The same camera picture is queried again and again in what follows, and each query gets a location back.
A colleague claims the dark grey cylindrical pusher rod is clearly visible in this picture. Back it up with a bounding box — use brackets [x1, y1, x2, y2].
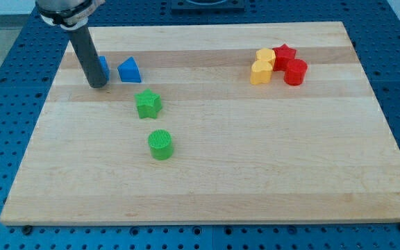
[67, 25, 108, 88]

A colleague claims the blue cube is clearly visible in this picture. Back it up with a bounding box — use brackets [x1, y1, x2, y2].
[99, 56, 110, 81]

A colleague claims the blue triangle block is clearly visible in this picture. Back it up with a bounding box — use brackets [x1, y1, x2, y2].
[117, 57, 142, 83]

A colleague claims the green star block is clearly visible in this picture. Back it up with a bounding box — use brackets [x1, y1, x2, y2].
[134, 89, 163, 119]

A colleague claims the green cylinder block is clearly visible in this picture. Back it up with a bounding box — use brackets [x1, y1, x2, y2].
[148, 129, 174, 160]

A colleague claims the yellow heart block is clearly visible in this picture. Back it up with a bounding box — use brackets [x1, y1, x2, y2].
[250, 60, 273, 85]

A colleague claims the yellow hexagon block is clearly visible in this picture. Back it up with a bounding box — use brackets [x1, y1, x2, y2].
[256, 48, 276, 67]

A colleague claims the red star block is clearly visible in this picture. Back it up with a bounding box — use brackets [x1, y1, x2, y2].
[272, 44, 297, 72]

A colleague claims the red cylinder block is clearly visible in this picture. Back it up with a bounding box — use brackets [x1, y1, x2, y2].
[284, 59, 308, 86]

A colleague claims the wooden board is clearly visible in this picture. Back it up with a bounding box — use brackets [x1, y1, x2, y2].
[0, 22, 400, 226]

